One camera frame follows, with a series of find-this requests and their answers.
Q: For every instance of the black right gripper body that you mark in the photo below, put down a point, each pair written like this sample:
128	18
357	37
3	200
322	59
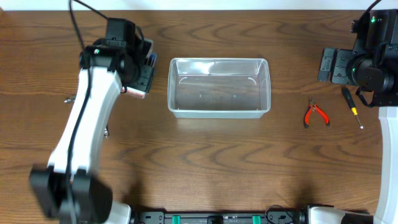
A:
337	66

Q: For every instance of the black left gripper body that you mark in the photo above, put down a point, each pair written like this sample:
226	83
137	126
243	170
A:
144	78

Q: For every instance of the blue screwdriver set case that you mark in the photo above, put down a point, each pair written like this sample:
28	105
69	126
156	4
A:
143	84

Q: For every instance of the chrome ring wrench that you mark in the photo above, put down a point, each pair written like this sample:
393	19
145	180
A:
106	131

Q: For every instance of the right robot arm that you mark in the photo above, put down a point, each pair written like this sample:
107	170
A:
370	66

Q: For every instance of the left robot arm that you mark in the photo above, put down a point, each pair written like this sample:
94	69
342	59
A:
68	189

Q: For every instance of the clear plastic container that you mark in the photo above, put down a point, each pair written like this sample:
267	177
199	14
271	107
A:
219	88

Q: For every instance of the black yellow screwdriver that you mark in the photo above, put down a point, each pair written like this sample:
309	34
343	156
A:
349	99

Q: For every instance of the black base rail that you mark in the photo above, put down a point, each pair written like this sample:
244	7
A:
275	214

